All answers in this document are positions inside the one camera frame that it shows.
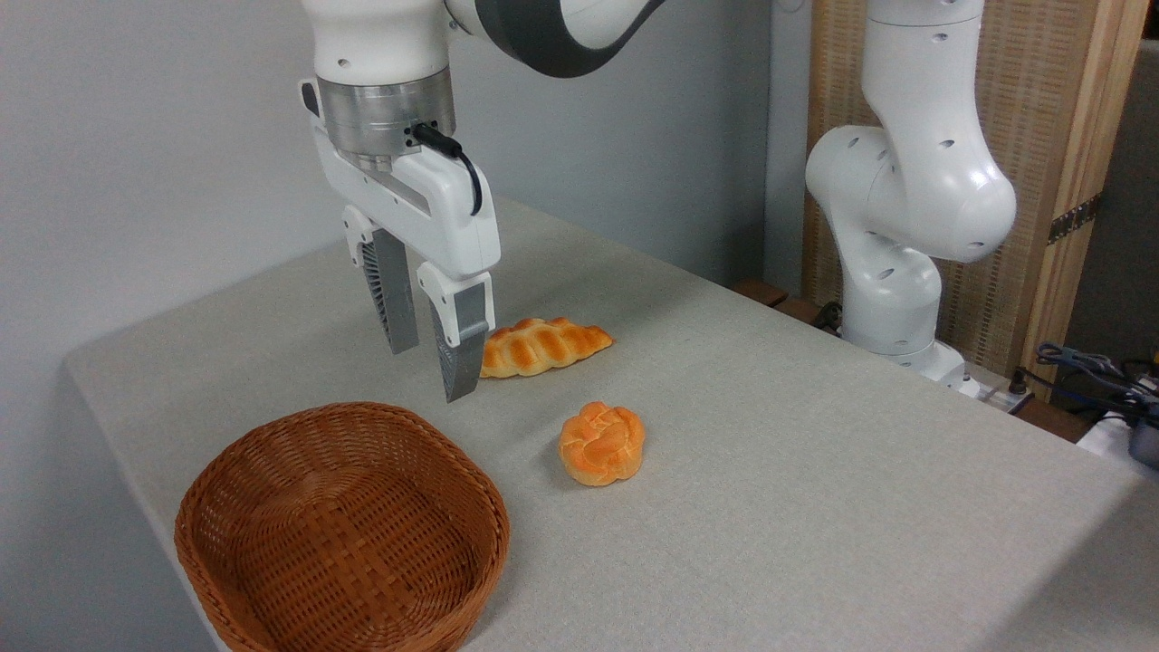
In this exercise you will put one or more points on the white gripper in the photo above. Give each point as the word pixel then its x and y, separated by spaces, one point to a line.
pixel 433 213

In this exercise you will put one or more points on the long braided bread loaf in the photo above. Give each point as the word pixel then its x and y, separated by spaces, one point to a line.
pixel 543 346

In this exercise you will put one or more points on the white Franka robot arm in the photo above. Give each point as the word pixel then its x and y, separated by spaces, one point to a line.
pixel 910 181

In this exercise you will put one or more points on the round knotted bread roll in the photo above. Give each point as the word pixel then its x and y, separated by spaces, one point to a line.
pixel 601 444

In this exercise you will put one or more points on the brown wicker basket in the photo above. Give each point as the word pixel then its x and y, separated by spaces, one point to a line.
pixel 340 534

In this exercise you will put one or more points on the white power strip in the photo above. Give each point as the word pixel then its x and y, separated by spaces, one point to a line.
pixel 996 391

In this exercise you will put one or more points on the wooden rattan folding screen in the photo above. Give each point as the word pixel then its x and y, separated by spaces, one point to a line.
pixel 1041 100

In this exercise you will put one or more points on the black metal screen hinge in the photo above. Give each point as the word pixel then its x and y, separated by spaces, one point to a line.
pixel 1074 220

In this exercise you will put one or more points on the dark grey cabinet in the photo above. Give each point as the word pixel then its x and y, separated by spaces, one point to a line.
pixel 1123 226

